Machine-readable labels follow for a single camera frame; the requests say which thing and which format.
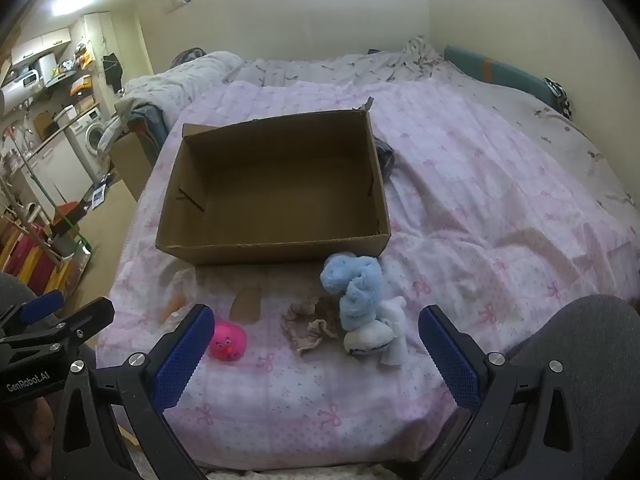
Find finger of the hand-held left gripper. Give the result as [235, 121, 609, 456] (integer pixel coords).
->
[54, 297, 117, 347]
[0, 290, 66, 334]

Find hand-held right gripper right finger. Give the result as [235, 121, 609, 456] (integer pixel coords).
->
[418, 304, 598, 480]

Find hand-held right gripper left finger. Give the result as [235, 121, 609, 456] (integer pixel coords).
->
[52, 304, 216, 480]

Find pink sponge balls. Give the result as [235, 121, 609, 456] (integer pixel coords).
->
[208, 321, 248, 362]

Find white sock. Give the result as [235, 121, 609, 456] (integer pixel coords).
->
[377, 296, 408, 367]

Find clear plastic packet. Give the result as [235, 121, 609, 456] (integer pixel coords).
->
[165, 267, 202, 297]

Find light blue fluffy scrunchie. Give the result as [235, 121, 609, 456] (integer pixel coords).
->
[320, 253, 395, 357]

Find beige scrunchie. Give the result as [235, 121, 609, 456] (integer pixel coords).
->
[281, 297, 341, 357]

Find person's left hand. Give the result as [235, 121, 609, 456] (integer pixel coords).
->
[0, 395, 54, 467]

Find person's left leg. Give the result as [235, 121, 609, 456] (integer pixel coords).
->
[0, 272, 47, 313]

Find person's leg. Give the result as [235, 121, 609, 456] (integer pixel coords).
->
[507, 294, 640, 480]
[0, 272, 47, 313]

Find red plastic item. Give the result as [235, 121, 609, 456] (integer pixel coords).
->
[0, 232, 57, 292]

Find person's right leg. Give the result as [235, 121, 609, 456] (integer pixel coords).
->
[507, 294, 640, 480]

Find tall brown cardboard box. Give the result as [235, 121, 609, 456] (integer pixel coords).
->
[110, 130, 162, 202]

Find pink bow printed blanket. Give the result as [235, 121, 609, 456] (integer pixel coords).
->
[95, 77, 640, 472]

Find white washing machine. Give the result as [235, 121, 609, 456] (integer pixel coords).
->
[66, 109, 109, 182]

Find white plastic bag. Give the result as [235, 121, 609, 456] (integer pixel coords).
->
[97, 117, 124, 154]

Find dark grey cloth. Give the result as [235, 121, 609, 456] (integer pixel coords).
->
[374, 137, 397, 179]

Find white quilt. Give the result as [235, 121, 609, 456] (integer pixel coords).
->
[119, 52, 247, 128]

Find black hanging garment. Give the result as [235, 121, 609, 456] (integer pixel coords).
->
[102, 52, 124, 94]

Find black white patterned item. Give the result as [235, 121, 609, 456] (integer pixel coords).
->
[544, 77, 574, 122]

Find white kitchen wall cabinets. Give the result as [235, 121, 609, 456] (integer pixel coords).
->
[10, 27, 74, 67]

